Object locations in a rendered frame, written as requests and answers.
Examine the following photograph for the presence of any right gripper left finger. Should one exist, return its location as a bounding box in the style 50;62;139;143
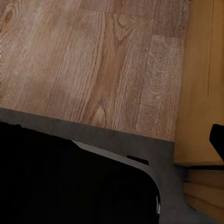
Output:
0;124;24;180

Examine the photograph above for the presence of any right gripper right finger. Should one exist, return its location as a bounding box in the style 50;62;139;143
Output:
209;124;224;161

